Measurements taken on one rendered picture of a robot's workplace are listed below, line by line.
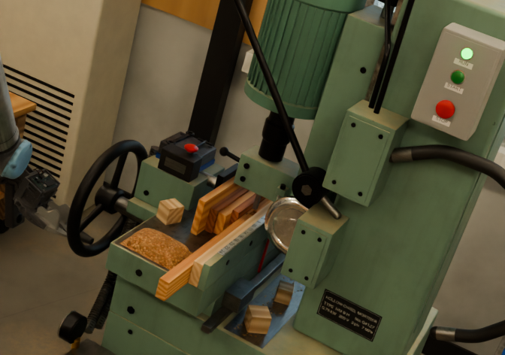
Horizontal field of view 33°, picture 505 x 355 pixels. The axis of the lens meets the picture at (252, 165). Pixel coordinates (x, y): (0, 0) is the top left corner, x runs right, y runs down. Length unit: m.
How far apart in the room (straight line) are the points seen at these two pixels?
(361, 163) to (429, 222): 0.18
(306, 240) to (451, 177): 0.27
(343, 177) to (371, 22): 0.28
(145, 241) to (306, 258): 0.31
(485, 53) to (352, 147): 0.27
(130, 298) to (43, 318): 1.18
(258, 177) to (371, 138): 0.36
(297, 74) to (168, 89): 1.74
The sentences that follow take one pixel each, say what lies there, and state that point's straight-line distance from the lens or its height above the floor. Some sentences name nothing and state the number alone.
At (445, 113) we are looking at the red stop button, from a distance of 1.41.
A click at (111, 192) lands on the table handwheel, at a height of 0.84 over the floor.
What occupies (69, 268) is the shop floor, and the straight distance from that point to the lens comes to 3.18.
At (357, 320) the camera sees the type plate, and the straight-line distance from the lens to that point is 1.68.
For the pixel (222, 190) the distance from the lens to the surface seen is 1.77.
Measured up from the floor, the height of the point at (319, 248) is 1.04.
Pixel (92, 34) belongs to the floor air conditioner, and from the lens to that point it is 3.07.
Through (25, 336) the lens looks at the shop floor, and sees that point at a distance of 2.85.
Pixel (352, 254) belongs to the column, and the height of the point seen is 1.01.
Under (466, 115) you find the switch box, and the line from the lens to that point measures 1.42.
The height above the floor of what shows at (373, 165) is 1.23.
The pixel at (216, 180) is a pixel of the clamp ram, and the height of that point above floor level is 0.98.
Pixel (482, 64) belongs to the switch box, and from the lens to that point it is 1.39.
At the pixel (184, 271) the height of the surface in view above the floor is 0.94.
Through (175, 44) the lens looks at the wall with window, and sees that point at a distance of 3.25.
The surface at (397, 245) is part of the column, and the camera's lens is 1.59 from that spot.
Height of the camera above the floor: 1.78
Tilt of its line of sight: 25 degrees down
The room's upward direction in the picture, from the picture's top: 16 degrees clockwise
